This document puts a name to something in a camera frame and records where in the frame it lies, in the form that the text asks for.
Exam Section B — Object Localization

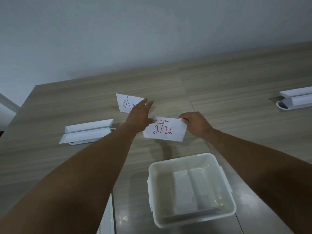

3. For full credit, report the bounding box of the white packet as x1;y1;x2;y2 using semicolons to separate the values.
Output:
173;168;221;215

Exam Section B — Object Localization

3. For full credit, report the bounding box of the person's left hand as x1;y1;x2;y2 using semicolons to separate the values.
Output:
124;98;154;133

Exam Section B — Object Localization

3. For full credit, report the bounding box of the person's right forearm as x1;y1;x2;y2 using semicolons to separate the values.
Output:
207;129;312;234

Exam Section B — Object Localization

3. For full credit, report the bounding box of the white plastic container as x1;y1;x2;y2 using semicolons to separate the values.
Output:
147;153;237;229

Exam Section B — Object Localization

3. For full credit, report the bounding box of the person's left forearm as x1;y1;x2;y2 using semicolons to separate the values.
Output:
0;123;141;234

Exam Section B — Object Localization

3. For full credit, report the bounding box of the person's right hand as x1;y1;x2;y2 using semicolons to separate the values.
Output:
179;112;215;140

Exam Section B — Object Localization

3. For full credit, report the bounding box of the white card with dark writing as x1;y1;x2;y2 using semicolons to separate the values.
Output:
116;93;146;114

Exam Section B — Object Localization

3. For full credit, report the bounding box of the white card with red writing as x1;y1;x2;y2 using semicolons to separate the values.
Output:
143;116;188;142

